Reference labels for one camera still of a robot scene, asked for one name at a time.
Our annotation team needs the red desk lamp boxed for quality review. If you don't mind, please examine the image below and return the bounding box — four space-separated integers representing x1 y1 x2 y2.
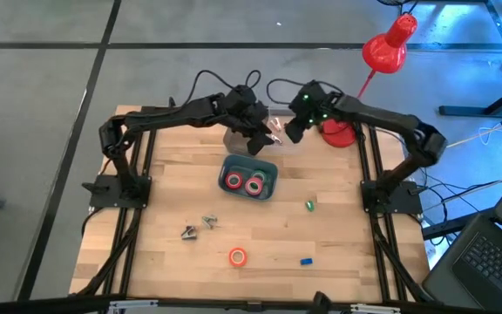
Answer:
320 12 418 148

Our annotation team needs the black camera cable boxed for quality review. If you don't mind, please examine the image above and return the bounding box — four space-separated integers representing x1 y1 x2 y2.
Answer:
184 68 262 108
266 78 317 106

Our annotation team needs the open black laptop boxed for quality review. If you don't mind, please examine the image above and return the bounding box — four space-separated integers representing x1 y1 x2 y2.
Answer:
422 213 502 314

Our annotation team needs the black aluminium table frame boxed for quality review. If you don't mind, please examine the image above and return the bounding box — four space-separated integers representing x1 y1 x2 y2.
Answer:
71 96 436 306

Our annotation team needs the black desk base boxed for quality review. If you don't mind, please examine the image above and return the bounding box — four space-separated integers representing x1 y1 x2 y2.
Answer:
438 0 502 119

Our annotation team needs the teal plastic bin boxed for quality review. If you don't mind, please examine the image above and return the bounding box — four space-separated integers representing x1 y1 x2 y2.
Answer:
218 154 279 201

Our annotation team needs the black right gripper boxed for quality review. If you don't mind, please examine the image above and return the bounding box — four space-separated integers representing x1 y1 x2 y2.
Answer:
285 81 343 145

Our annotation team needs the black left camera cable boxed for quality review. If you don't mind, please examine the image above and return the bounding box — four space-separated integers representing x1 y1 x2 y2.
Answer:
184 68 262 108

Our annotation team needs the dark grey staple remover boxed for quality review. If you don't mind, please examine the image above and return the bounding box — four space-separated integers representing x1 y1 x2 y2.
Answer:
180 225 199 242

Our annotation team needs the pink tape roll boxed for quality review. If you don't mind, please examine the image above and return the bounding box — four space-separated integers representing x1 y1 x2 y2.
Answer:
244 176 265 197

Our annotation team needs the orange tape roll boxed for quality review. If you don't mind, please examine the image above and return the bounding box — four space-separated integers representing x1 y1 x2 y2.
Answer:
227 247 248 269

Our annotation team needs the black right camera cable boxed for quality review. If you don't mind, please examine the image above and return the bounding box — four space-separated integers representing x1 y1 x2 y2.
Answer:
266 78 317 106

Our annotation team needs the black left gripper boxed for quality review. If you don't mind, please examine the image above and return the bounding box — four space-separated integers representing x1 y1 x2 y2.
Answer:
227 85 277 157

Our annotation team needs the black front crossbar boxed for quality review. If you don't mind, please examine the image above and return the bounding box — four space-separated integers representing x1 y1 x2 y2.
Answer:
0 292 502 314

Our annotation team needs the clear plastic bin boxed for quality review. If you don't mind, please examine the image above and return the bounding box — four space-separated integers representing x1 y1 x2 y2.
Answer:
268 111 305 157

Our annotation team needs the red tape roll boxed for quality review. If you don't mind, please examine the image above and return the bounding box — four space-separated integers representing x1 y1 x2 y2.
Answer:
225 171 244 190

